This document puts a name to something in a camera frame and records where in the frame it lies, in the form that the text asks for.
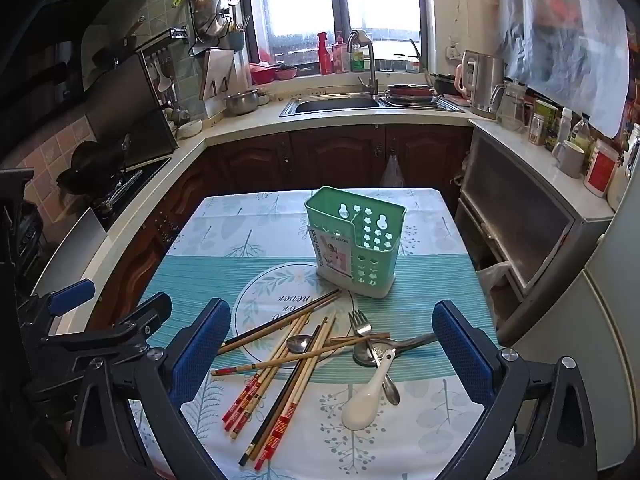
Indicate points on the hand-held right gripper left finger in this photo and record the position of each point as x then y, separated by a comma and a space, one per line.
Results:
200, 355

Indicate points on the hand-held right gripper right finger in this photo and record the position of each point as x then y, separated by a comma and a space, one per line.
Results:
462, 355

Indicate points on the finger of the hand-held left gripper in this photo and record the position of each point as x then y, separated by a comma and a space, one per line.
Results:
72, 296
150, 310

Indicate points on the large metal spoon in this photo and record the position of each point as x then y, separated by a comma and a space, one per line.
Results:
420, 341

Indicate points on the black chopstick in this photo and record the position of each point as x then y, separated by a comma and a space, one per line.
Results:
272, 410

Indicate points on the small metal spoon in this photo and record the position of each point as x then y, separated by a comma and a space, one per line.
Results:
299, 344

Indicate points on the bunch of wooden chopsticks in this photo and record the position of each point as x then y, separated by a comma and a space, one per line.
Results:
282, 420

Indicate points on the metal fork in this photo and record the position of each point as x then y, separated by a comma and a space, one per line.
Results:
359, 327

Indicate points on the white ceramic spoon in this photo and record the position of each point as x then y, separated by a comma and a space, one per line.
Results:
362, 407

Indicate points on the green plastic utensil holder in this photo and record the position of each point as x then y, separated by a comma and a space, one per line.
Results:
370, 260

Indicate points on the white plastic bag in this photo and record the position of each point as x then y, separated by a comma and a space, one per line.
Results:
495, 280

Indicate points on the leaf printed tablecloth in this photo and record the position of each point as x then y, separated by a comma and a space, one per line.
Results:
425, 270

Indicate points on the black wok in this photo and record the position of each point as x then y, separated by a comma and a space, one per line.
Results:
85, 165

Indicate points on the gas stove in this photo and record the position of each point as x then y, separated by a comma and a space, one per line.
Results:
135, 182

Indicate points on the refrigerator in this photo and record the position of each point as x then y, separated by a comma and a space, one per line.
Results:
600, 335

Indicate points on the grey metal cabinet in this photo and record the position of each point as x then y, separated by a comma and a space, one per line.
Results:
520, 210

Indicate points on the white bowl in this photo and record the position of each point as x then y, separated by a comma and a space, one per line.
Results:
190, 128

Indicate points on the black range hood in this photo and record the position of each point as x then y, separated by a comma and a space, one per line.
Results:
120, 100

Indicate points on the clear plastic bag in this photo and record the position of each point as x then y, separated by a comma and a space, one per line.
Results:
391, 174

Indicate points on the grey mug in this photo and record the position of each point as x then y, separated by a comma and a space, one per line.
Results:
570, 159

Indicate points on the small steel pot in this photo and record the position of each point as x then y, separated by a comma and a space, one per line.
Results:
242, 102

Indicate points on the white ladle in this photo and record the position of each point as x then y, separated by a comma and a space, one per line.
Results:
163, 80

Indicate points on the red label jar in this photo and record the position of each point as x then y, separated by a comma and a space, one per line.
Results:
600, 167

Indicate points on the small glass jar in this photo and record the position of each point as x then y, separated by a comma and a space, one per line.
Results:
537, 130

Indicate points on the wooden cutting board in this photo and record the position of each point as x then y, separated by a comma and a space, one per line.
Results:
217, 70

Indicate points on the clear plastic bottle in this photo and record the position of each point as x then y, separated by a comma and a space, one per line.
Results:
581, 134

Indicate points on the white plastic bottle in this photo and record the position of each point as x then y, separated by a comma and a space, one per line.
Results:
565, 125

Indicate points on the glass pitcher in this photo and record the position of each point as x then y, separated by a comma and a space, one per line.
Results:
510, 107

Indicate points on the green box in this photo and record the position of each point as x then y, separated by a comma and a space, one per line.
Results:
549, 112

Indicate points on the pink basin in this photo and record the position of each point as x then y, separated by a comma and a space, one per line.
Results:
262, 74

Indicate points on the red pan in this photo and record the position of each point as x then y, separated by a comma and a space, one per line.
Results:
410, 91

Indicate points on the black pot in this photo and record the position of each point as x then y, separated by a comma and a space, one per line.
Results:
445, 85

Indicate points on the small pink bowl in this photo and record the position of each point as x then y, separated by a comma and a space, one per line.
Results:
286, 73

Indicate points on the steel sink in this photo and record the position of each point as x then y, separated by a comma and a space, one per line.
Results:
335, 104

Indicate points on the steel faucet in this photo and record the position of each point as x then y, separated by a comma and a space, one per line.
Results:
371, 70

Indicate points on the red spray bottle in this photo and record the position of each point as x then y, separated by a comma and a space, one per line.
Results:
325, 60

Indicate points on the hanging steel wok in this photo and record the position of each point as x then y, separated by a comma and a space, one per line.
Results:
210, 10

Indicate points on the green bottle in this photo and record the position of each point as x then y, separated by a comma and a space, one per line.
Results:
357, 60

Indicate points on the pink soap bottle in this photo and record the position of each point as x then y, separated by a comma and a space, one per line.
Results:
341, 57

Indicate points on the clear plastic sheet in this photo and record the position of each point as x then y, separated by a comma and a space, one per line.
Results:
565, 35

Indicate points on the window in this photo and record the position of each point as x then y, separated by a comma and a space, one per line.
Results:
380, 0

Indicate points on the metal hook rail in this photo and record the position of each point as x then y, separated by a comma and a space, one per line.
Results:
179, 33

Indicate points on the teal wall cup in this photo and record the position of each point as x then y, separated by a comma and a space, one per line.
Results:
237, 41

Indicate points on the wall socket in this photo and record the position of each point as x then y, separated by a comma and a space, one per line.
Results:
452, 53

